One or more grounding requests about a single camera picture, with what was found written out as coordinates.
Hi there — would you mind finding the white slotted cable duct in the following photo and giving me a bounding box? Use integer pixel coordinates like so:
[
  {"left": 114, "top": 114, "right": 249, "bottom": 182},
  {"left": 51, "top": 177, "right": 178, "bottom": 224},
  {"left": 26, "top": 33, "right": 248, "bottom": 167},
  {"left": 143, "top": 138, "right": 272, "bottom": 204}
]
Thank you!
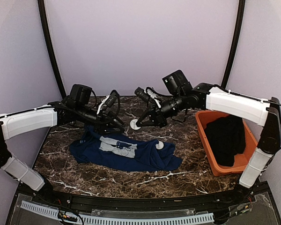
[{"left": 20, "top": 201, "right": 214, "bottom": 225}]

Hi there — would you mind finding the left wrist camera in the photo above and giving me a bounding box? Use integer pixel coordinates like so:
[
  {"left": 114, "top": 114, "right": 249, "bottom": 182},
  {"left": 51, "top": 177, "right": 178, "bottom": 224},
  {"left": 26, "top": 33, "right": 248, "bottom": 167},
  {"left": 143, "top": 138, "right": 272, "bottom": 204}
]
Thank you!
[{"left": 96, "top": 90, "right": 120, "bottom": 115}]

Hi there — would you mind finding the black frame post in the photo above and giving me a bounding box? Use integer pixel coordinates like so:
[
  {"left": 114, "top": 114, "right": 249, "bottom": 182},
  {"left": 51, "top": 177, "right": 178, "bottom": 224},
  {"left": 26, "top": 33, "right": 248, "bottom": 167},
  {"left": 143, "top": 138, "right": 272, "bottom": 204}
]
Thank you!
[
  {"left": 221, "top": 0, "right": 246, "bottom": 88},
  {"left": 37, "top": 0, "right": 66, "bottom": 98}
]

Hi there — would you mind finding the black garment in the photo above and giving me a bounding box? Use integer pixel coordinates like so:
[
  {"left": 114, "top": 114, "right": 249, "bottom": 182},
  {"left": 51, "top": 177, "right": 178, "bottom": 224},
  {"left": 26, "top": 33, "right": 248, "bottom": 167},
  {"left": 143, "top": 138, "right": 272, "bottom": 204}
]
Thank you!
[{"left": 205, "top": 115, "right": 246, "bottom": 167}]

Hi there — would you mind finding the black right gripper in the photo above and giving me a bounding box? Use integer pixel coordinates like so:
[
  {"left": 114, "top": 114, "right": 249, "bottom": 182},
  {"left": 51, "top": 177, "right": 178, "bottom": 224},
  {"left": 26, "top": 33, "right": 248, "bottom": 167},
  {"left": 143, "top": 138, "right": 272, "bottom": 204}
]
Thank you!
[{"left": 136, "top": 91, "right": 186, "bottom": 127}]

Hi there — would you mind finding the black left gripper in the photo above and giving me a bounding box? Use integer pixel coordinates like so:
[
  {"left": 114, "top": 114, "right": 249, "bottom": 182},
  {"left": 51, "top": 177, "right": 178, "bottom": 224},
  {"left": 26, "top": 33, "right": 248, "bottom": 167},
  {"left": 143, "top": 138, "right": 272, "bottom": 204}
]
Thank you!
[{"left": 76, "top": 104, "right": 126, "bottom": 135}]

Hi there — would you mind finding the orange plastic basket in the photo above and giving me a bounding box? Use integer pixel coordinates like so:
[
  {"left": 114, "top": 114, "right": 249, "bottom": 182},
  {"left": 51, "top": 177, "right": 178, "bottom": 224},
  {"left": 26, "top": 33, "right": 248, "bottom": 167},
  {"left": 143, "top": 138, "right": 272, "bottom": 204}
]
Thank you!
[{"left": 195, "top": 110, "right": 258, "bottom": 176}]

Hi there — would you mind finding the right black frame post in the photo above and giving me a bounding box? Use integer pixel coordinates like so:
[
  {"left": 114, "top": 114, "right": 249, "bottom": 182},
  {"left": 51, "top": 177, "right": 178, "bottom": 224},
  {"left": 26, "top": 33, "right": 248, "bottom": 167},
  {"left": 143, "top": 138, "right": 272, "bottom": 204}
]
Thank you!
[{"left": 221, "top": 0, "right": 246, "bottom": 88}]

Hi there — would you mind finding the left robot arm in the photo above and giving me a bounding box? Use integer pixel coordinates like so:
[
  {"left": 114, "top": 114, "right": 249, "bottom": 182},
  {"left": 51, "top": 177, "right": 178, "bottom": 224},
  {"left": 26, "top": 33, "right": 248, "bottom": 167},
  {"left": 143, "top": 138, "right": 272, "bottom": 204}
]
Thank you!
[{"left": 0, "top": 84, "right": 124, "bottom": 204}]

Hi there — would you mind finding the round gold white brooch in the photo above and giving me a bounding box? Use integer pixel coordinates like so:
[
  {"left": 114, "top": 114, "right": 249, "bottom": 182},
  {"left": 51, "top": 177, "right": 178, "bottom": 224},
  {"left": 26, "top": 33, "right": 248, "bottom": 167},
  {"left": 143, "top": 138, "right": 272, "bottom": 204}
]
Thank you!
[{"left": 155, "top": 141, "right": 164, "bottom": 150}]

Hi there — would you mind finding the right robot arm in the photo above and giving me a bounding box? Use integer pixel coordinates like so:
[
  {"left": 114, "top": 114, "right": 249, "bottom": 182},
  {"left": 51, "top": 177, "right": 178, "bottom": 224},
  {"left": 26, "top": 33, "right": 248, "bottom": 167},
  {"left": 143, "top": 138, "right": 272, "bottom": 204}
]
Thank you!
[{"left": 130, "top": 70, "right": 281, "bottom": 203}]

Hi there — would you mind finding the blue printed t-shirt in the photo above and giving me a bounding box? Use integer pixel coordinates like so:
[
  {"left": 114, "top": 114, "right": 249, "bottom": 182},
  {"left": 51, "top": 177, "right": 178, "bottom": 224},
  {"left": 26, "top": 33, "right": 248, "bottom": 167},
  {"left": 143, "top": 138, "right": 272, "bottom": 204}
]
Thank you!
[{"left": 69, "top": 126, "right": 182, "bottom": 172}]

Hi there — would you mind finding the left black frame post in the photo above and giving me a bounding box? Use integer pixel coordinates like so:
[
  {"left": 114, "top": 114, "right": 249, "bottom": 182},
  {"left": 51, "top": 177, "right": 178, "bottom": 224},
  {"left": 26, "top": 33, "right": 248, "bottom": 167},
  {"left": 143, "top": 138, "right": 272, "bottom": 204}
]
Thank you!
[{"left": 37, "top": 0, "right": 66, "bottom": 98}]

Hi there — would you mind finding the black front rail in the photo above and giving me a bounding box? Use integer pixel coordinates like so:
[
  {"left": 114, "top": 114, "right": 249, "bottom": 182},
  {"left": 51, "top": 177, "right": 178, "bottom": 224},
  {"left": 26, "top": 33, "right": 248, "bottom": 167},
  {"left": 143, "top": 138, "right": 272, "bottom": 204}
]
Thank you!
[{"left": 18, "top": 182, "right": 258, "bottom": 214}]

